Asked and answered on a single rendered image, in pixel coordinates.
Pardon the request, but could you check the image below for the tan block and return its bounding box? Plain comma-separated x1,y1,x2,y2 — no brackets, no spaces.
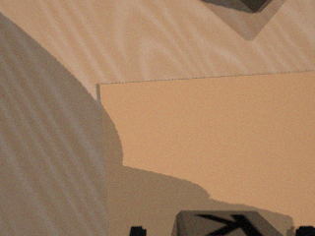
240,0,273,13
177,210,283,236

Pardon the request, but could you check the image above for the tan mat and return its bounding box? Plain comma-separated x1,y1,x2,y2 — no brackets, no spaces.
99,71,315,236

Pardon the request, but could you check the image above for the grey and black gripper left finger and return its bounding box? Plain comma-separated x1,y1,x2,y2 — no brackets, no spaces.
130,226,147,236

